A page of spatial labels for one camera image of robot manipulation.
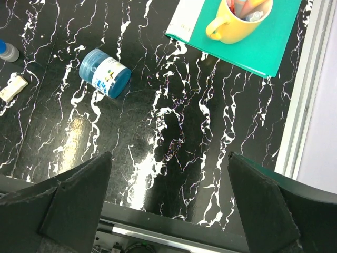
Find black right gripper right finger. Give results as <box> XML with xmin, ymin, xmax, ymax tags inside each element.
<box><xmin>227</xmin><ymin>152</ymin><xmax>336</xmax><ymax>252</ymax></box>

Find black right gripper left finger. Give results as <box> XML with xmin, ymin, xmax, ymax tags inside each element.
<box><xmin>1</xmin><ymin>152</ymin><xmax>112</xmax><ymax>252</ymax></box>

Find beige eraser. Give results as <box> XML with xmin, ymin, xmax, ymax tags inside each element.
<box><xmin>1</xmin><ymin>72</ymin><xmax>28</xmax><ymax>103</ymax></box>

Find blue round jar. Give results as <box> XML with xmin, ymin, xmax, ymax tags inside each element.
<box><xmin>79</xmin><ymin>48</ymin><xmax>131</xmax><ymax>99</ymax></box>

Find small blue cap bottle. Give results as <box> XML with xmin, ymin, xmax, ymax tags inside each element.
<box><xmin>0</xmin><ymin>40</ymin><xmax>19</xmax><ymax>62</ymax></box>

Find yellow mug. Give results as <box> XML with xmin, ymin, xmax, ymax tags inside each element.
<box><xmin>206</xmin><ymin>1</ymin><xmax>273</xmax><ymax>44</ymax></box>

